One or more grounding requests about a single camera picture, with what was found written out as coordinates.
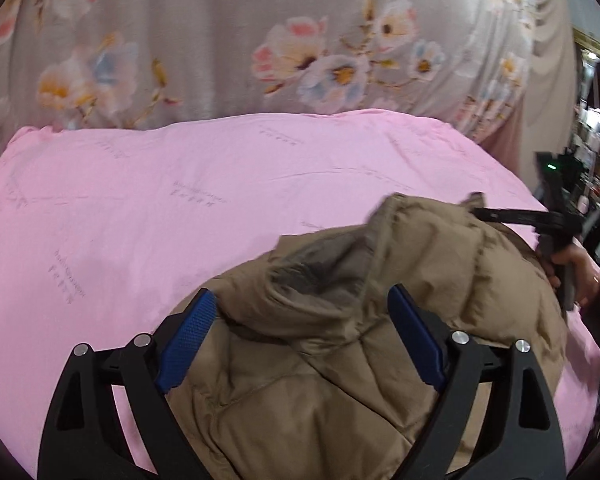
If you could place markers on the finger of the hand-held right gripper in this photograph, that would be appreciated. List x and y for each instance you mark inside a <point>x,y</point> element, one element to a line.
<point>520,220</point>

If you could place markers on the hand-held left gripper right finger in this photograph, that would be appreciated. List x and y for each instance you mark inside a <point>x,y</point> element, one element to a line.
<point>417,337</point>

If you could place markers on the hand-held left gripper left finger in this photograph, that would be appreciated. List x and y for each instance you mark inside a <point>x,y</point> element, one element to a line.
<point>187,340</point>

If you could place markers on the olive quilted jacket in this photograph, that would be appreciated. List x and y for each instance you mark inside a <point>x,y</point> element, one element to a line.
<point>330,360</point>

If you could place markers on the person's right hand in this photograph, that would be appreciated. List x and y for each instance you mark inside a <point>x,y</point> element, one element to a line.
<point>587,280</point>

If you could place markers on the beige curtain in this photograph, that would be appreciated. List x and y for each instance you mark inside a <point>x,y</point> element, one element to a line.
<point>550,85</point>

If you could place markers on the pink blanket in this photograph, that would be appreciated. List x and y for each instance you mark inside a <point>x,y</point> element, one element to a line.
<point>155,200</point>

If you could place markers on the grey floral cloth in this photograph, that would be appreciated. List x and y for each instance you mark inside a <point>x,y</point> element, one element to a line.
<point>205,35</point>

